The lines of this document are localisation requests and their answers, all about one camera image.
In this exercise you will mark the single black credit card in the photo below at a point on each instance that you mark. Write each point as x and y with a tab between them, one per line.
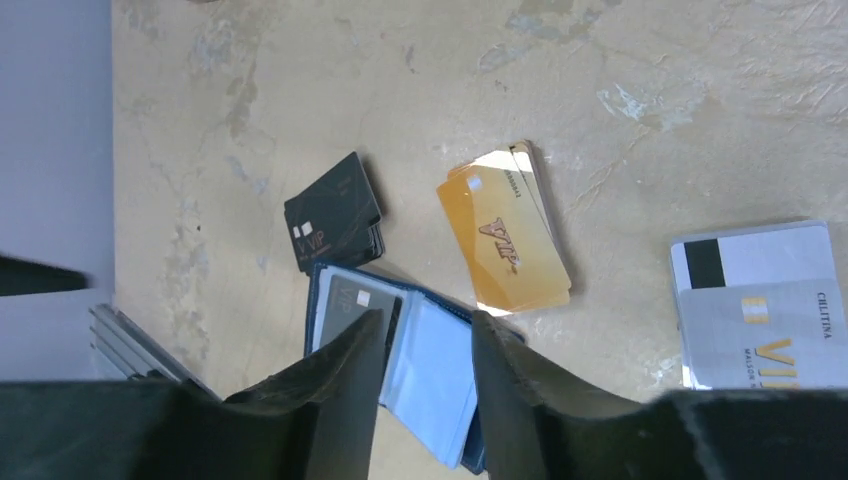
347	299

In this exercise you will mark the aluminium frame rail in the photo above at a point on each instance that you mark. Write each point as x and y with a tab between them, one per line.
132	352

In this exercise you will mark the black credit card stack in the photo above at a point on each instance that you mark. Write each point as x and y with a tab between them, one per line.
336	218

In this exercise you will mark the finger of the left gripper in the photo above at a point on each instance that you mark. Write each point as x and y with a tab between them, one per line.
26	277

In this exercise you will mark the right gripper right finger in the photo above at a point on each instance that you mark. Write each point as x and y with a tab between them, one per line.
539	421

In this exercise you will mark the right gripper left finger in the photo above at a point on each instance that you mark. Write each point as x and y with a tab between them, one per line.
313	420

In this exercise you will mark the blue leather card holder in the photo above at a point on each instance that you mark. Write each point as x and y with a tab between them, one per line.
428	382

